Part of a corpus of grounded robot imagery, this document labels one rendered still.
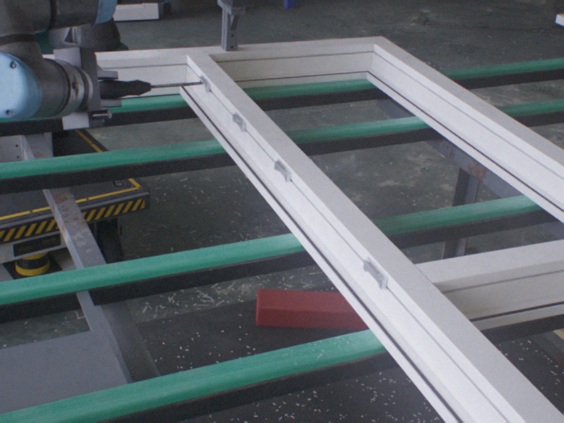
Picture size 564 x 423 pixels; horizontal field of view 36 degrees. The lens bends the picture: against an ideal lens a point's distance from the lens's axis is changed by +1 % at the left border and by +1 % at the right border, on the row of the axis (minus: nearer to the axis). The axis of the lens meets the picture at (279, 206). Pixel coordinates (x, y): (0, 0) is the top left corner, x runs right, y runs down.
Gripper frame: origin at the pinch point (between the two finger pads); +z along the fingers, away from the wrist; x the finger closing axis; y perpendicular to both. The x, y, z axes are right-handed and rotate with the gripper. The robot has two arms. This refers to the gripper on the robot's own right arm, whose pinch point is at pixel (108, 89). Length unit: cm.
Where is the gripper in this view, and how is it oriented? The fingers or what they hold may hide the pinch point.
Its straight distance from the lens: 155.8
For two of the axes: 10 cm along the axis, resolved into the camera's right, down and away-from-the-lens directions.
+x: -0.9, -9.9, -1.0
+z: 2.5, -1.2, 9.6
